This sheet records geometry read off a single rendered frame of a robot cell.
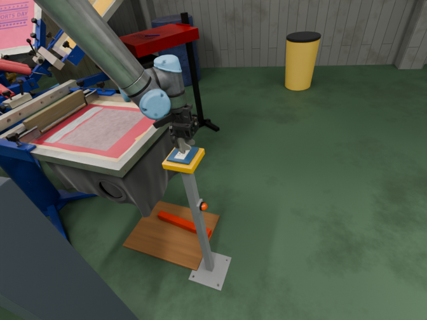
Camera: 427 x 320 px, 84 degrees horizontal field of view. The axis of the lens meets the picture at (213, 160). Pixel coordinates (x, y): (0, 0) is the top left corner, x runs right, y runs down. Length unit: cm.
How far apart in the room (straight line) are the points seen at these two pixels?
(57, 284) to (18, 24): 242
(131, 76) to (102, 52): 7
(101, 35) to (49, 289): 70
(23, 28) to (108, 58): 232
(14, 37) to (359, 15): 420
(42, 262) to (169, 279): 103
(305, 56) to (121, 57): 312
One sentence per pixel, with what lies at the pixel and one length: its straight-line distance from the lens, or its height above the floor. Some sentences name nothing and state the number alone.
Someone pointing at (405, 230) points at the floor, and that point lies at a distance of 213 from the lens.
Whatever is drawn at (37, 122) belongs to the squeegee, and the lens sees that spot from 144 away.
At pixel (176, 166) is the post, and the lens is 92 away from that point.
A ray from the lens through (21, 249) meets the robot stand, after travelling 79.
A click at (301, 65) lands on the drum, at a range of 358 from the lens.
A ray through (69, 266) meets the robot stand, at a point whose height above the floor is 86.
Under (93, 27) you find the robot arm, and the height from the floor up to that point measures 146.
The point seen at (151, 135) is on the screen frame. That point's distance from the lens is 106.
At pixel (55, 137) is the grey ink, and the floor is 96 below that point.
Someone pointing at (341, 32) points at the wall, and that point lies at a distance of 457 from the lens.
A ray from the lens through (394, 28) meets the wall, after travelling 473.
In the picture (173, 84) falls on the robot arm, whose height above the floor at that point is 126.
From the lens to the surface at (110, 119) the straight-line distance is 138.
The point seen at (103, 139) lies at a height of 96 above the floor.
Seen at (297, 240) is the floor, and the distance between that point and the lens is 183.
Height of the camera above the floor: 153
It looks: 40 degrees down
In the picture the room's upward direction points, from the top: 8 degrees counter-clockwise
